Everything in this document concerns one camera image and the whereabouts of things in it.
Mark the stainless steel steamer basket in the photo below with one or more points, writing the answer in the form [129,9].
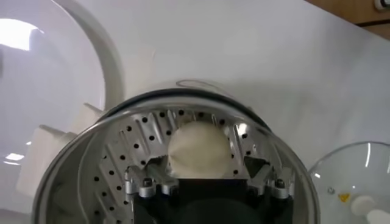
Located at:
[91,170]

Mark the white round plate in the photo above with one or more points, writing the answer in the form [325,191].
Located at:
[61,91]

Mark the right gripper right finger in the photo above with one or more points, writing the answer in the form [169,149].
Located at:
[274,184]

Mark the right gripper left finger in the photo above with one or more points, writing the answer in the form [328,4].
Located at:
[143,184]

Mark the white steamed baozi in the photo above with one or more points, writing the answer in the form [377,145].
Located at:
[198,149]

